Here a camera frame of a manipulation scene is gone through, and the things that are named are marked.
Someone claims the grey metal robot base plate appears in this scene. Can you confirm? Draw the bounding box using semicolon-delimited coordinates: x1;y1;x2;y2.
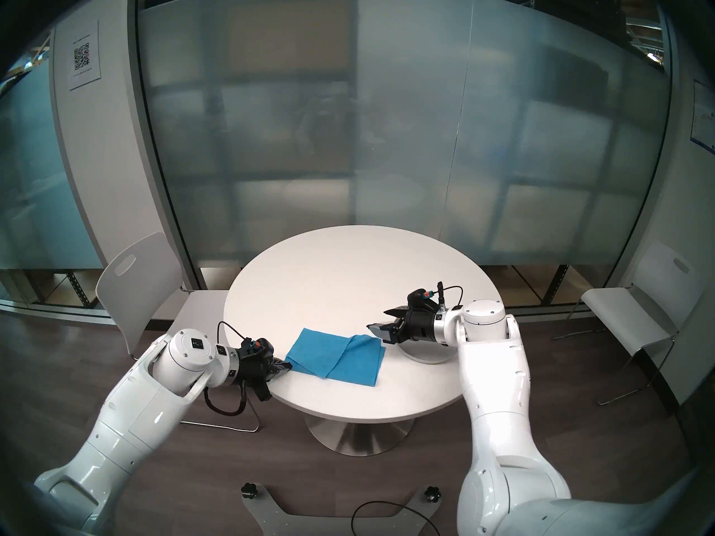
241;485;442;536

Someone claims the steel table pedestal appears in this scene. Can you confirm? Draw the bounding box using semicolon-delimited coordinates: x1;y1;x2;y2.
303;411;417;457

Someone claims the white QR code sign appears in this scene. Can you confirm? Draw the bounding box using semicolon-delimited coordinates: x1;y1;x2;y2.
68;20;102;91

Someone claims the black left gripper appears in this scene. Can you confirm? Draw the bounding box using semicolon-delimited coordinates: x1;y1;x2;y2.
237;355;294;403

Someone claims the white plastic chair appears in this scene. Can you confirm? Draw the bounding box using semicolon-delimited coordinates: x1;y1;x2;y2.
555;240;706;415
95;232;260;432

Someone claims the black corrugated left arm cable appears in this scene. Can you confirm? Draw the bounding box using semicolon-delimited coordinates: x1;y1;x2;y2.
203;381;250;417

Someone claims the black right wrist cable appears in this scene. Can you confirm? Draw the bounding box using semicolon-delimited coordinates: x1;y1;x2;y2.
436;281;465;310

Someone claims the black floor cable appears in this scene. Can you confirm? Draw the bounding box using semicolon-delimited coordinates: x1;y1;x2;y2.
351;500;442;536

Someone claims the blue cloth napkin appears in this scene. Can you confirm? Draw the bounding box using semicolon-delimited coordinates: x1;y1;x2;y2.
285;327;387;386

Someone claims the thin black left wrist cable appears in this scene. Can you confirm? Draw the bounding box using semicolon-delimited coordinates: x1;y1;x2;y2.
216;320;254;349

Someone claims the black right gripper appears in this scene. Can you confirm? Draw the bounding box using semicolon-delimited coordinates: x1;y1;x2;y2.
366;304;442;346

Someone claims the black shelving upright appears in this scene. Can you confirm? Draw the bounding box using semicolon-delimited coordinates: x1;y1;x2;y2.
65;269;94;308
549;264;571;308

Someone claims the grey round plate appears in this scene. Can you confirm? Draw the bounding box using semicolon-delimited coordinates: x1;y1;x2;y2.
394;339;462;365

